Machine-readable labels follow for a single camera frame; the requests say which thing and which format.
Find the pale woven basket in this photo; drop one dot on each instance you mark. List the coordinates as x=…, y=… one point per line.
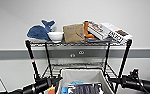
x=81, y=75

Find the blue item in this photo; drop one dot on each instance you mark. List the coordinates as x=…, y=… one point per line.
x=75, y=83

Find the white bowl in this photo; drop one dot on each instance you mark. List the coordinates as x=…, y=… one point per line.
x=55, y=36

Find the white box with dark print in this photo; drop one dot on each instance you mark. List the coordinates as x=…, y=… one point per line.
x=119, y=34

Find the brown paper bag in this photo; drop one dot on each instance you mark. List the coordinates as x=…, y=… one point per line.
x=73, y=33

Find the blue whale plush toy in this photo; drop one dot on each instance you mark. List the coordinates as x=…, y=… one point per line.
x=37, y=32

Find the white box with orange print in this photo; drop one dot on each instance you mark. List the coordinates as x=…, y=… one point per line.
x=98, y=30

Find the orange toy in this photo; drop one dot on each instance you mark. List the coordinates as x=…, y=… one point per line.
x=86, y=29

